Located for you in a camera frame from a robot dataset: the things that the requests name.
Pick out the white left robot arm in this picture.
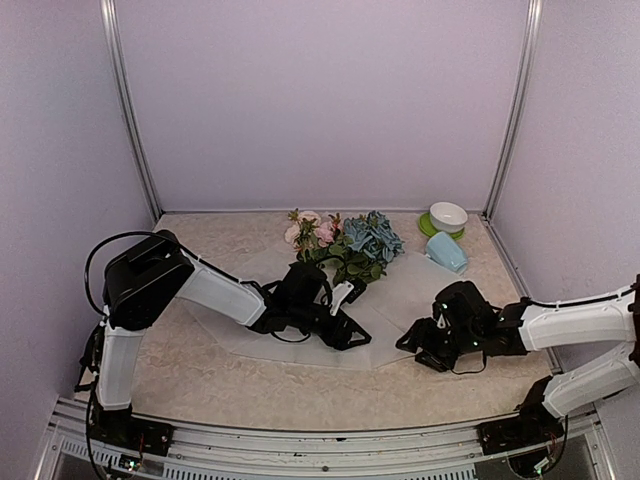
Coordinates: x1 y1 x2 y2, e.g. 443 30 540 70
92 230 372 445

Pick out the light blue ceramic mug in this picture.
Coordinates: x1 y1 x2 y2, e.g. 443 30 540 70
425 232 469 274

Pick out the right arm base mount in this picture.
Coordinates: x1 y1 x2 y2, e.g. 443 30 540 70
477 401 565 455

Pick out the pink fake rose stem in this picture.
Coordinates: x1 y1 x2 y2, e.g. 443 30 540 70
313 212 350 258
284 209 321 262

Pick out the white wrapping paper sheet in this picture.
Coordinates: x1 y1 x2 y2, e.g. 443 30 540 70
178 252 459 370

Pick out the green round saucer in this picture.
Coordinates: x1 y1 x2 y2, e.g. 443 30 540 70
418 212 465 241

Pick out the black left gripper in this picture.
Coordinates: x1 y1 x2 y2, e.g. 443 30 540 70
289 302 370 352

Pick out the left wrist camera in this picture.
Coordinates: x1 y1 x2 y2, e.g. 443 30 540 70
330 279 367 316

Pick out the left aluminium corner post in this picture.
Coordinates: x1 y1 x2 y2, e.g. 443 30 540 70
100 0 163 222

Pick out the blue fake hydrangea stem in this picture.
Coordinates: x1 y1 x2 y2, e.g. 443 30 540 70
329 211 404 285

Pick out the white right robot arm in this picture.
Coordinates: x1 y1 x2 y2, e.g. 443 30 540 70
396 281 639 444

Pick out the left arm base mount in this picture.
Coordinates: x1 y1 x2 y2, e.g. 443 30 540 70
89 402 174 457

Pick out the aluminium front rail frame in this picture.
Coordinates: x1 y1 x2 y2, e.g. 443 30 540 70
27 398 618 479

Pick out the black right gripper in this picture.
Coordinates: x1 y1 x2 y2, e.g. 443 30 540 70
396 316 481 371

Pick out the aluminium corner post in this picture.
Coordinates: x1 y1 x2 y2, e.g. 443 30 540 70
100 0 163 222
483 0 544 223

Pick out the black strap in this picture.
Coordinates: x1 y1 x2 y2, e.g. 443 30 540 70
73 334 101 394

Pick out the white ceramic bowl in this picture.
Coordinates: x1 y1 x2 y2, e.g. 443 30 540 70
429 201 468 234

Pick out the right aluminium corner post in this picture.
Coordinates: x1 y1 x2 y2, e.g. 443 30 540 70
483 0 544 223

